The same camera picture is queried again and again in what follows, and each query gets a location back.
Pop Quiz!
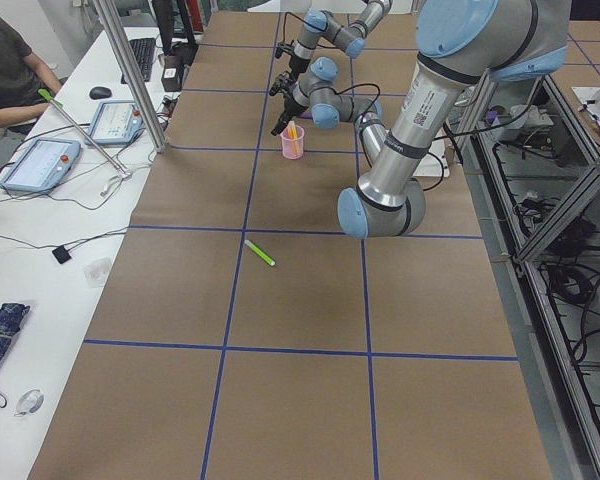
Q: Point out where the diagonal metal rod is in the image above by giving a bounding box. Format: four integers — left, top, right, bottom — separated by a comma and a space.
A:
37, 88, 131, 179

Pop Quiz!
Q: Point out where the folded blue umbrella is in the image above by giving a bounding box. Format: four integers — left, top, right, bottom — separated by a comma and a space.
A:
0, 303, 30, 408

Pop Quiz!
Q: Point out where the person in dark shirt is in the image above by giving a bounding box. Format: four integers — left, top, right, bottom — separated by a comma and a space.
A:
0, 17, 62, 134

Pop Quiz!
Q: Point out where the near blue teach pendant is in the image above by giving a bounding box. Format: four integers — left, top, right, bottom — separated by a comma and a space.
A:
0, 138, 82, 193

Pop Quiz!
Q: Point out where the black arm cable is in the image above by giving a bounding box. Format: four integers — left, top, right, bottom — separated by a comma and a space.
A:
329, 82, 384, 126

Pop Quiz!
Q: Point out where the small black square device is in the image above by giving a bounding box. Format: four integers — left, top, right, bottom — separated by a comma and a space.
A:
52, 245, 72, 265

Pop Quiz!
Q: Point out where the pink mesh pen holder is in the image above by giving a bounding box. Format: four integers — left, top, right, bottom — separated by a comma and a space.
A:
280, 124, 304, 160

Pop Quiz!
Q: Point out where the blue teach pendant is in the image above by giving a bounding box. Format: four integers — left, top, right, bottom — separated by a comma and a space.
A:
0, 138, 82, 193
85, 100, 144, 146

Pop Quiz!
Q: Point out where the black computer mouse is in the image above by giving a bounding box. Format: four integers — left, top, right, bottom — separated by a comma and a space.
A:
89, 86, 112, 100

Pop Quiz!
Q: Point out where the far blue teach pendant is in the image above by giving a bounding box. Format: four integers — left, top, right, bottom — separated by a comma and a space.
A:
85, 100, 144, 146

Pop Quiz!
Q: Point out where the green highlighter pen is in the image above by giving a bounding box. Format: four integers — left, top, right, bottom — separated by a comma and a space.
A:
244, 239, 276, 267

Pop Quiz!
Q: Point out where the clear plastic bag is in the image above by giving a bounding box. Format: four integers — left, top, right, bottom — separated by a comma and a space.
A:
83, 257, 112, 288

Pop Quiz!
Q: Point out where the clear oval tape dispenser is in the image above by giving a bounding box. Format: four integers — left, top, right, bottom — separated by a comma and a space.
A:
14, 389, 45, 417

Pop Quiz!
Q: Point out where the black keyboard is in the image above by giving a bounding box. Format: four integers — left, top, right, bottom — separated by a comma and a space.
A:
129, 37, 156, 82

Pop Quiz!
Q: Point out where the aluminium frame post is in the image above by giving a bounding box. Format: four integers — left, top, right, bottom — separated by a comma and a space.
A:
93, 0, 166, 154

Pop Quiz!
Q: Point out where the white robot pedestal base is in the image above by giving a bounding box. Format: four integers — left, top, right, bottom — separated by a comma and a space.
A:
368, 1, 497, 184

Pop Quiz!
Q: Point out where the orange highlighter pen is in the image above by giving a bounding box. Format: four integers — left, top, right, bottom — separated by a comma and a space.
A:
287, 121, 296, 140

